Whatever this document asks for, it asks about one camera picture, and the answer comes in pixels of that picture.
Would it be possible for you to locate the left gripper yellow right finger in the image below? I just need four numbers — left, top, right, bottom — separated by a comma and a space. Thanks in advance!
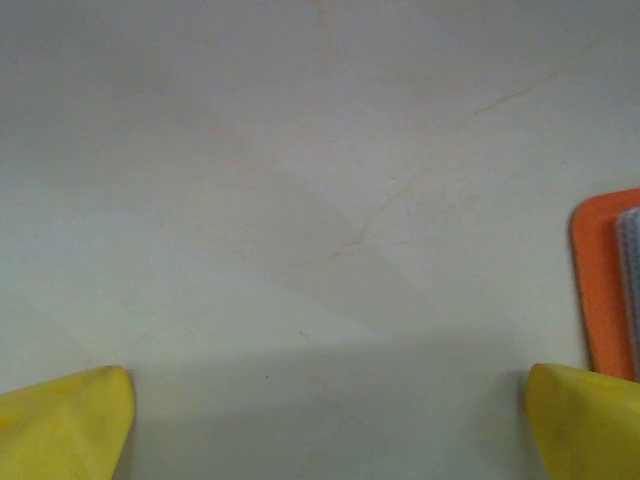
525, 361, 640, 480

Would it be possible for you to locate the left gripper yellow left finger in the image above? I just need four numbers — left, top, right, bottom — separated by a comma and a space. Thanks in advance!
0, 365, 138, 480

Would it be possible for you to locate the orange card holder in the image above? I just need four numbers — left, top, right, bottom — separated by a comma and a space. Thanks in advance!
569, 187, 640, 382

